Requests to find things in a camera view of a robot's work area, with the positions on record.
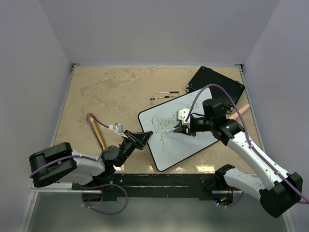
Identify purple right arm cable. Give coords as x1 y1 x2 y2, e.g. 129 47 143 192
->
184 84 309 208

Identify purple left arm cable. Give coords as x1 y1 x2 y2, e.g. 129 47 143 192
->
29 115 129 215

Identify black ribbed board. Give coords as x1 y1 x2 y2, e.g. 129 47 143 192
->
186 66 245 113

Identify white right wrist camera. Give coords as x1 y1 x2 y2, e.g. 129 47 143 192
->
176 108 191 127

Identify black wire whiteboard stand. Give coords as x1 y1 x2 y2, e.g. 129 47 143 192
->
150 91 180 107

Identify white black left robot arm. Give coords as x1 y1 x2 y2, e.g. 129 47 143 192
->
29 130 153 189

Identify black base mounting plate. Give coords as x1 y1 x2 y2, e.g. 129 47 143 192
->
71 172 244 202

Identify pink beige cylinder toy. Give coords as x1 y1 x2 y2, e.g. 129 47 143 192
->
228 104 250 120

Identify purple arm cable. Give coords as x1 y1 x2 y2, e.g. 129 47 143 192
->
29 115 129 215
184 84 309 208

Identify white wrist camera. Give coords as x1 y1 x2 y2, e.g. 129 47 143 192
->
109 123 124 135
176 108 191 127

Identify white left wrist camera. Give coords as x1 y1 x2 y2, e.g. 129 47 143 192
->
109 123 124 135

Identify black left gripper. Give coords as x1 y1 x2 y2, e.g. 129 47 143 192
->
117 130 153 167

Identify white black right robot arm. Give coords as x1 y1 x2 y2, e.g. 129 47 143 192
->
172 99 303 218

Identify white whiteboard black frame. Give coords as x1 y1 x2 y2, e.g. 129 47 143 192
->
138 90 218 172

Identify gold toy microphone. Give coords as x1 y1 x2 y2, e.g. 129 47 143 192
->
86 113 107 150

